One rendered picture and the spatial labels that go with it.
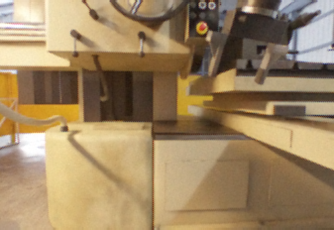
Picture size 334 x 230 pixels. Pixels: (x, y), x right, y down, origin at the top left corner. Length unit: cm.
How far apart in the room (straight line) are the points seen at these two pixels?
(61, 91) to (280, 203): 185
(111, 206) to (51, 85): 115
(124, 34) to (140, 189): 86
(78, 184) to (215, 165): 79
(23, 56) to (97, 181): 95
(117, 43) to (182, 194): 92
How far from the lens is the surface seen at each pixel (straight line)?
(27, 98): 197
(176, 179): 111
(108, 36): 105
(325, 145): 75
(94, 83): 171
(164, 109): 163
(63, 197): 129
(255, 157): 122
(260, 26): 49
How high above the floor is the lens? 81
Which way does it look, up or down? 5 degrees down
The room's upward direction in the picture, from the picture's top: 1 degrees clockwise
